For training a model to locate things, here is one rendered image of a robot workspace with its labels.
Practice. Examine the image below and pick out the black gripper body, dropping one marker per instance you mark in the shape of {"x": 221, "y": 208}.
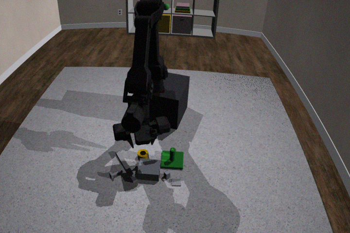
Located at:
{"x": 161, "y": 124}

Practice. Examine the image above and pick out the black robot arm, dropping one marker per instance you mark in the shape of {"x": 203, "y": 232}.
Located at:
{"x": 146, "y": 75}

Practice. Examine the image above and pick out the gold round nut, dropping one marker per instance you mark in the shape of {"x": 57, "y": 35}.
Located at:
{"x": 143, "y": 154}

